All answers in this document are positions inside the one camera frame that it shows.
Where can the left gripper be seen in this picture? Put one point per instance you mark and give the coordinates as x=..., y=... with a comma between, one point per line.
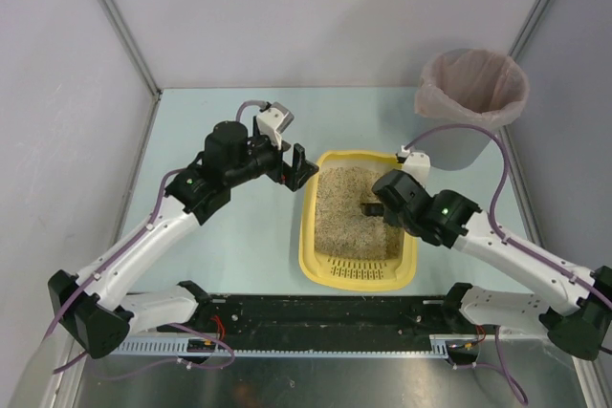
x=285, y=167

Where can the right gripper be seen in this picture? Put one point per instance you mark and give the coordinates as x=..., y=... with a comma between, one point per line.
x=387, y=207

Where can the black litter scoop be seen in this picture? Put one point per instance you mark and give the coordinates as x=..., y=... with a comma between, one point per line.
x=372, y=209

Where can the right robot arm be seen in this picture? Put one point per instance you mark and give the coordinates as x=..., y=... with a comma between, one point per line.
x=568, y=303

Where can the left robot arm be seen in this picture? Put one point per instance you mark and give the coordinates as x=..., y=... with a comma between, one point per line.
x=95, y=305

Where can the beige cat litter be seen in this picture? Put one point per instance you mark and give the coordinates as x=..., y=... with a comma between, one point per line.
x=341, y=229

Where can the grey trash bin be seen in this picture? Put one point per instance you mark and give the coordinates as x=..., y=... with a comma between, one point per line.
x=452, y=149

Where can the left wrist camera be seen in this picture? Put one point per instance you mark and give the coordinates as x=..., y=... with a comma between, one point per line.
x=273, y=121

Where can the grey slotted cable duct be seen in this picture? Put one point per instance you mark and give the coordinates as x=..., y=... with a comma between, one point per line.
x=190, y=346

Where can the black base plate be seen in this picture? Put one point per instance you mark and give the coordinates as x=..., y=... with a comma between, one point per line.
x=327, y=321

